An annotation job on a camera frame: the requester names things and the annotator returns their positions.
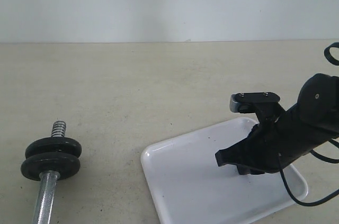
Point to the white rectangular tray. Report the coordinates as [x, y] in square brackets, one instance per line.
[187, 185]

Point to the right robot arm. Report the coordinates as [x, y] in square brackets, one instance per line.
[317, 106]

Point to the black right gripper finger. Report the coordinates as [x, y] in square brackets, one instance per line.
[250, 169]
[237, 154]

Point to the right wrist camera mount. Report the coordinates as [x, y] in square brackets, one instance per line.
[264, 104]

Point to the black weight plate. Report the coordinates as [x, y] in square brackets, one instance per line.
[54, 144]

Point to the chrome threaded dumbbell bar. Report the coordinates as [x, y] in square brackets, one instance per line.
[43, 208]

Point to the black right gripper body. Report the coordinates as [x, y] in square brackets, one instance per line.
[278, 144]

